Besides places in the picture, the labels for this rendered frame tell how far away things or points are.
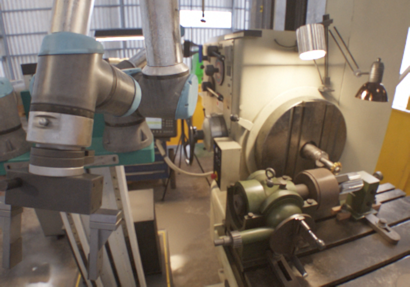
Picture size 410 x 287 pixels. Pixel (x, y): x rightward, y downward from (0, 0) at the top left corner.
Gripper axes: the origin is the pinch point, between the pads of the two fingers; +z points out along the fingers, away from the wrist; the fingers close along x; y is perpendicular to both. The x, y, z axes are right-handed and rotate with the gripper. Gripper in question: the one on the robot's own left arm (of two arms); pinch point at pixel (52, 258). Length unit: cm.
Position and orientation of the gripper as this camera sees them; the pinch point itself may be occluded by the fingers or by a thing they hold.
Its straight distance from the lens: 42.3
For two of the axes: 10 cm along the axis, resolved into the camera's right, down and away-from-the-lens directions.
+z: -0.8, 9.9, -0.6
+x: 9.9, 0.9, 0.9
